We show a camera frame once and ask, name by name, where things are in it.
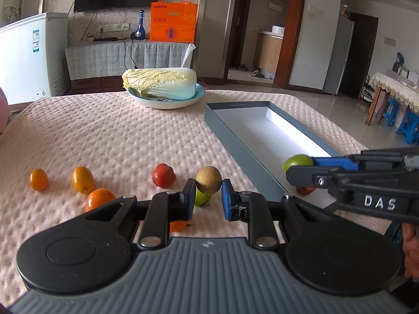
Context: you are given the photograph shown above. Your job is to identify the blue and white plate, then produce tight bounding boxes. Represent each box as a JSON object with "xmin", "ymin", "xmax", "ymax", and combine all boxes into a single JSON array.
[{"xmin": 127, "ymin": 83, "xmax": 206, "ymax": 110}]

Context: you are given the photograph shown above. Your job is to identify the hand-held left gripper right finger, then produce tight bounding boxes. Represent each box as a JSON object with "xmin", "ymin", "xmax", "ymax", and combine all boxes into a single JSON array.
[{"xmin": 221, "ymin": 179, "xmax": 333, "ymax": 248}]

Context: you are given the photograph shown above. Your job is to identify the grey shallow box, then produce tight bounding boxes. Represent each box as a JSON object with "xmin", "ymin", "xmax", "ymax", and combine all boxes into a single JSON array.
[{"xmin": 204, "ymin": 101, "xmax": 344, "ymax": 210}]

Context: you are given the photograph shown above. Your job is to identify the orange gift box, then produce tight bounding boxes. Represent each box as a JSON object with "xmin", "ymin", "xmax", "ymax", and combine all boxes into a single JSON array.
[{"xmin": 150, "ymin": 2, "xmax": 199, "ymax": 44}]

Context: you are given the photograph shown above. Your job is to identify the blue plastic stool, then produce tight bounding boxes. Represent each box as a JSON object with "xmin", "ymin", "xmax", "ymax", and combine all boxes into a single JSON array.
[
  {"xmin": 380, "ymin": 97, "xmax": 400, "ymax": 127},
  {"xmin": 395, "ymin": 109, "xmax": 419, "ymax": 145}
]

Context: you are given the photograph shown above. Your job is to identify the dark wooden door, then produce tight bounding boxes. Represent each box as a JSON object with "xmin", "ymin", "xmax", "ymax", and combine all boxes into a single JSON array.
[{"xmin": 229, "ymin": 0, "xmax": 255, "ymax": 70}]

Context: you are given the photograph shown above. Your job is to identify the person's right hand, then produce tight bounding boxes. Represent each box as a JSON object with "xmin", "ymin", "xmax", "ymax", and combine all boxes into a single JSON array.
[{"xmin": 402, "ymin": 224, "xmax": 419, "ymax": 280}]

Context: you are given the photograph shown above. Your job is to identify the blue glass bottle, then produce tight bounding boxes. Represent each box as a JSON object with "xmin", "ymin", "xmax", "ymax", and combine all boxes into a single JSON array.
[{"xmin": 135, "ymin": 10, "xmax": 146, "ymax": 41}]

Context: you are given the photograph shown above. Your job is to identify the black hanging cable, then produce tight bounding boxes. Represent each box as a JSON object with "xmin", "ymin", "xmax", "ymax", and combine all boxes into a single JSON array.
[{"xmin": 125, "ymin": 39, "xmax": 139, "ymax": 70}]

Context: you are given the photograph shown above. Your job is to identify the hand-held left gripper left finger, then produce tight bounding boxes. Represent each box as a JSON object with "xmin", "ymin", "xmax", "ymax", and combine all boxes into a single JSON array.
[{"xmin": 83, "ymin": 179, "xmax": 196, "ymax": 248}]

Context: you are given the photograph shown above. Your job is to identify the yellow-green small fruit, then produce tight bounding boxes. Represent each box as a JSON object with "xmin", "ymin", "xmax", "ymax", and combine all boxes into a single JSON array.
[{"xmin": 194, "ymin": 190, "xmax": 212, "ymax": 208}]

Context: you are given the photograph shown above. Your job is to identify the brown wooden television cabinet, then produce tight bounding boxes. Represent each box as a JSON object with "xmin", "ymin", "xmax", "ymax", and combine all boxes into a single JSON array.
[{"xmin": 70, "ymin": 75, "xmax": 131, "ymax": 94}]

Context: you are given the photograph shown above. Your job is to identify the cloth-covered side table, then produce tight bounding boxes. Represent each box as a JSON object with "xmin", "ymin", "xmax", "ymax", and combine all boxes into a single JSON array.
[{"xmin": 369, "ymin": 71, "xmax": 419, "ymax": 113}]

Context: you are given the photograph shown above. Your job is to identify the orange kumquat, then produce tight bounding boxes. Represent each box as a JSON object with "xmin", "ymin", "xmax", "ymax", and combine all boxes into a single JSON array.
[
  {"xmin": 71, "ymin": 166, "xmax": 95, "ymax": 194},
  {"xmin": 29, "ymin": 168, "xmax": 49, "ymax": 192}
]

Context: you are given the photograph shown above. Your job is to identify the grey patterned cabinet cloth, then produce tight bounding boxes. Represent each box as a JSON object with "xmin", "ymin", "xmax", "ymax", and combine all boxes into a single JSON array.
[{"xmin": 65, "ymin": 39, "xmax": 196, "ymax": 81}]

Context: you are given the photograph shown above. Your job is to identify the green round fruit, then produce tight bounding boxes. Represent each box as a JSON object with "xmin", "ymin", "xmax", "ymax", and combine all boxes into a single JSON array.
[{"xmin": 283, "ymin": 154, "xmax": 314, "ymax": 172}]

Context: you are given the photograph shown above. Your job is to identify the wooden kitchen cabinet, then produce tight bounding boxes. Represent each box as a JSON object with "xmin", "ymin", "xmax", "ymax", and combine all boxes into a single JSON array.
[{"xmin": 253, "ymin": 31, "xmax": 284, "ymax": 76}]

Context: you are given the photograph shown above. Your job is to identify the white chest freezer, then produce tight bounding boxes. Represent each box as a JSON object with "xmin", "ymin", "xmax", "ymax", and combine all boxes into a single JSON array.
[{"xmin": 0, "ymin": 12, "xmax": 71, "ymax": 106}]

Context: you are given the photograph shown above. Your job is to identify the grey refrigerator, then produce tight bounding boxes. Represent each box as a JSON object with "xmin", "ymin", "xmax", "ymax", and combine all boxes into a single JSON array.
[{"xmin": 322, "ymin": 15, "xmax": 355, "ymax": 96}]

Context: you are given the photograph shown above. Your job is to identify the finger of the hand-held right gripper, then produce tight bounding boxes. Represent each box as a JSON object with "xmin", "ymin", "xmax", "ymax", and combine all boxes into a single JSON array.
[
  {"xmin": 286, "ymin": 165, "xmax": 407, "ymax": 204},
  {"xmin": 312, "ymin": 148, "xmax": 419, "ymax": 171}
]

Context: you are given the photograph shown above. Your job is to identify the white wall sockets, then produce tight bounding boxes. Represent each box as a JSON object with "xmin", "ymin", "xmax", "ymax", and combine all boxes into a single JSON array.
[{"xmin": 99, "ymin": 23, "xmax": 130, "ymax": 32}]

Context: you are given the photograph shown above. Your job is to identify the brown round fruit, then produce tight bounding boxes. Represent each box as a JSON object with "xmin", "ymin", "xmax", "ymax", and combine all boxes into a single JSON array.
[{"xmin": 196, "ymin": 166, "xmax": 223, "ymax": 195}]

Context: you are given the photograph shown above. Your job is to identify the napa cabbage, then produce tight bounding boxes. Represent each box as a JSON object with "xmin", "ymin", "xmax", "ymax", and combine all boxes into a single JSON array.
[{"xmin": 122, "ymin": 67, "xmax": 198, "ymax": 101}]

